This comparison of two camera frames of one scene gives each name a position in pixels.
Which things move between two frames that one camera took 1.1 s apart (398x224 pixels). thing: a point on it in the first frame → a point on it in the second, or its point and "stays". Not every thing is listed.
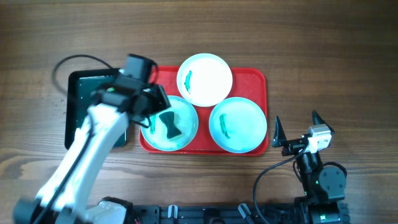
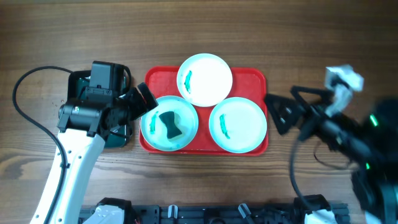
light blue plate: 173,129 stays
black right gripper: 293,145 → 286,109
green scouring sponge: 168,118 stays
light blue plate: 237,125 stays
